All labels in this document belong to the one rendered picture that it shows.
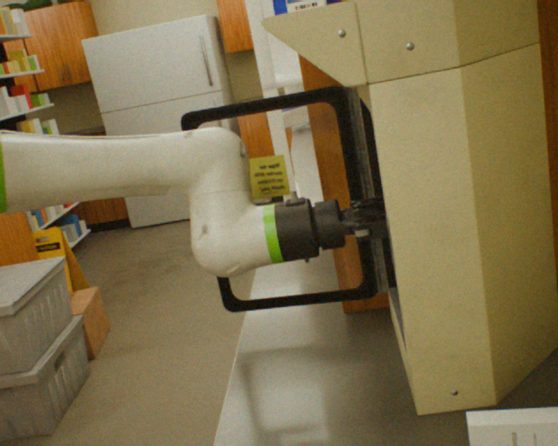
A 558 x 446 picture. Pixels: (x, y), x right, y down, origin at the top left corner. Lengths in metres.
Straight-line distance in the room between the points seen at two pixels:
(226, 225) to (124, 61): 5.03
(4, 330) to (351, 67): 2.34
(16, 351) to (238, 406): 2.00
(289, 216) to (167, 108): 4.96
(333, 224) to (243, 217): 0.14
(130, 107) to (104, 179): 5.02
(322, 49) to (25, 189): 0.44
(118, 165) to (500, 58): 0.54
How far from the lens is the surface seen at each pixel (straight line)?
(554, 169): 1.25
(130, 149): 0.93
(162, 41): 5.82
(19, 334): 2.91
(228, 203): 0.94
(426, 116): 0.80
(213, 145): 0.95
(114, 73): 5.95
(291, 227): 0.92
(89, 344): 3.65
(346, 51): 0.78
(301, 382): 1.07
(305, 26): 0.78
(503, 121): 0.88
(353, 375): 1.06
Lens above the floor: 1.48
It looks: 16 degrees down
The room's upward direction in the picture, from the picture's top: 11 degrees counter-clockwise
